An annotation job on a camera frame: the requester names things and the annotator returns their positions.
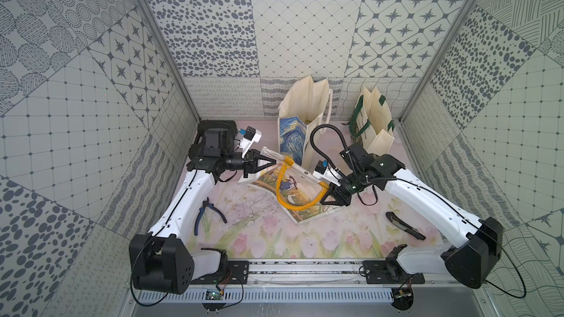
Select yellow-handled cartoon canvas bag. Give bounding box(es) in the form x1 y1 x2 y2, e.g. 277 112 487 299
238 147 342 224

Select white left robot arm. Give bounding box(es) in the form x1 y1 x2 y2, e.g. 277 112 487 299
129 120 276 296

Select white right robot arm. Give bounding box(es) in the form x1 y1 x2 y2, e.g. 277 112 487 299
314 143 505 289

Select starry night canvas bag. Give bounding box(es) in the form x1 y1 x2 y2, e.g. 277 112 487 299
278 76 333 170

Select black plastic tool case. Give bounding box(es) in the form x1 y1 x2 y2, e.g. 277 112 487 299
189 120 238 161

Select floral tulip table mat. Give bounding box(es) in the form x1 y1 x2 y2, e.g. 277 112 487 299
151 118 450 260

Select right round circuit board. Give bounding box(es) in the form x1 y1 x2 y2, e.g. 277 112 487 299
392 288 414 311

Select left green circuit board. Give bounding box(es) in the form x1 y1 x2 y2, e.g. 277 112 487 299
202 290 226 312

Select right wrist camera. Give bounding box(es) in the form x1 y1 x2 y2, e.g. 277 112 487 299
313 160 342 186

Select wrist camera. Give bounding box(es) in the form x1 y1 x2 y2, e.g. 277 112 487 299
313 160 342 186
239 126 262 157

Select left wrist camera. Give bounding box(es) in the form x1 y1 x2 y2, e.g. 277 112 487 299
239 126 262 157

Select black corrugated cable hose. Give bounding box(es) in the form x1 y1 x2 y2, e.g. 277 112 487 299
309 122 353 173

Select blue-handled pliers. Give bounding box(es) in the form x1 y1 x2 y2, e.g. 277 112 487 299
193 197 229 237

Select green-handled floral canvas bag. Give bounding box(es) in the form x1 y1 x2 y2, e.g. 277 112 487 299
348 87 395 156

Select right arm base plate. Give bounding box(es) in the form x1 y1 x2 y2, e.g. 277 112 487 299
358 260 425 285

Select aluminium mounting rail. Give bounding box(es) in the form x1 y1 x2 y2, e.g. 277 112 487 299
125 257 490 290

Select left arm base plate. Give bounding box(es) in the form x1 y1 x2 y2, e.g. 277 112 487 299
190 260 250 285

